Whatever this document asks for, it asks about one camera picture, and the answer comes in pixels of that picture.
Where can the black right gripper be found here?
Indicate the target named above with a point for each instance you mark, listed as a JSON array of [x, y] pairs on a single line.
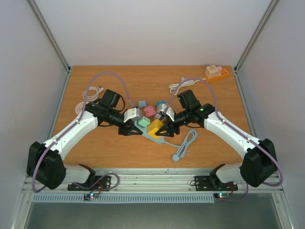
[[171, 129]]

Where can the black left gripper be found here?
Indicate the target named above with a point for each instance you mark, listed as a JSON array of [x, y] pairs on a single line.
[[126, 130]]

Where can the grey blue strip base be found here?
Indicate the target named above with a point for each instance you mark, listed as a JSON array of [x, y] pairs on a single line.
[[144, 130]]

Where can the yellow cube socket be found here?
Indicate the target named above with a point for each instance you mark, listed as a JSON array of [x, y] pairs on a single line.
[[153, 127]]

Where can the green small plug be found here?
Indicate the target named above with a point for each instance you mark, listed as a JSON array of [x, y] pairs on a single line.
[[143, 122]]

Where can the pink plug adapter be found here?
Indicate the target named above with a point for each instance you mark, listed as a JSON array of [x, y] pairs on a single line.
[[149, 111]]

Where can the light blue usb charger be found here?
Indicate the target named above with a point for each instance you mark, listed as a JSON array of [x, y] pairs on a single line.
[[142, 104]]

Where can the teal plug adapter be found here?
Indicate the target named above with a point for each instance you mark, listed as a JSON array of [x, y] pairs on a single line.
[[160, 102]]

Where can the round beige power strip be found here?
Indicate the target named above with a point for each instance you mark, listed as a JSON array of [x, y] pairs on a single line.
[[79, 107]]

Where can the beige cube plug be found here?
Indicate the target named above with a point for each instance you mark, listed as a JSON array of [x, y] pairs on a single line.
[[211, 71]]

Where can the orange power strip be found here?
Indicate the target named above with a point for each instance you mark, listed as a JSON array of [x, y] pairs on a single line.
[[221, 74]]

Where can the white 66W usb charger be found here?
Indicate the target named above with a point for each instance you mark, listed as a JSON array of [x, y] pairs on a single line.
[[159, 116]]

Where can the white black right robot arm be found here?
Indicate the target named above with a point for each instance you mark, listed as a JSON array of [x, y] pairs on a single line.
[[258, 156]]

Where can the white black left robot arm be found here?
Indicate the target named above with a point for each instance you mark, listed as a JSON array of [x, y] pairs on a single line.
[[45, 160]]

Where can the left controller board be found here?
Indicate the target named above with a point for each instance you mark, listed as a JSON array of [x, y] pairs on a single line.
[[91, 196]]

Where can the controller board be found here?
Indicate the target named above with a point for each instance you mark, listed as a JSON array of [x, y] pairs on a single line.
[[91, 196], [222, 195]]

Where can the right controller board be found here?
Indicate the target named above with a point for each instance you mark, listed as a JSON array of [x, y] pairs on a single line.
[[222, 195]]

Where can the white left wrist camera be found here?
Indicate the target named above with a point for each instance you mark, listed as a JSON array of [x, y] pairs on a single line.
[[133, 114]]

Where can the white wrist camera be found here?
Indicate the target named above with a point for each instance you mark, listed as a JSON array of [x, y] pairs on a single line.
[[166, 110], [133, 114]]

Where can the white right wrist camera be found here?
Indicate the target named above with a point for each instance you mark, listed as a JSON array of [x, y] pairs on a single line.
[[166, 110]]

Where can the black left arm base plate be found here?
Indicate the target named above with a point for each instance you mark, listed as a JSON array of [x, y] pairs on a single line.
[[93, 183]]

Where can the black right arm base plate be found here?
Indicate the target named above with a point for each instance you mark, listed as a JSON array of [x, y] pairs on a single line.
[[208, 183]]

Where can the grey slotted cable duct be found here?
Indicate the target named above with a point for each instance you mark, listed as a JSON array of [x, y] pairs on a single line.
[[124, 198]]

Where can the aluminium rail frame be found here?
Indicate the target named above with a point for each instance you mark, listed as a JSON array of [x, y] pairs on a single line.
[[145, 169]]

